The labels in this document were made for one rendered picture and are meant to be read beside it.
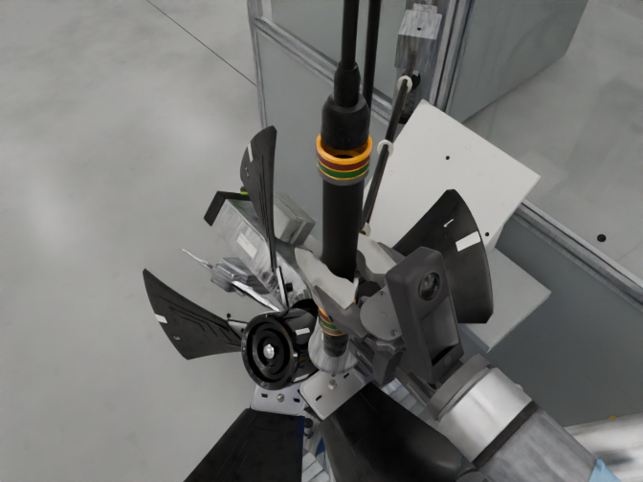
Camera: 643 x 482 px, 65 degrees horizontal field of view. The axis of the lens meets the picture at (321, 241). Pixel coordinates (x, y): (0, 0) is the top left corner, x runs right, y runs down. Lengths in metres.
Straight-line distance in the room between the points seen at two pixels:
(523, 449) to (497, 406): 0.04
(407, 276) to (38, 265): 2.41
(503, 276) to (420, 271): 0.99
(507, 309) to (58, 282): 1.96
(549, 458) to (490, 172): 0.57
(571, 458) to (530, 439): 0.03
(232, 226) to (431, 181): 0.42
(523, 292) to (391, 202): 0.52
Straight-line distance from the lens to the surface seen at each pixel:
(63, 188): 3.00
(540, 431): 0.46
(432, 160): 0.96
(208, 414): 2.10
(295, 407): 0.91
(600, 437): 0.59
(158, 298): 1.04
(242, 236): 1.06
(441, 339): 0.45
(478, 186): 0.92
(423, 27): 1.04
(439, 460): 0.81
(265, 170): 0.82
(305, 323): 0.80
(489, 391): 0.46
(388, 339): 0.47
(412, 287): 0.40
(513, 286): 1.38
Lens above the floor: 1.95
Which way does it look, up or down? 52 degrees down
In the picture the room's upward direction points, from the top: straight up
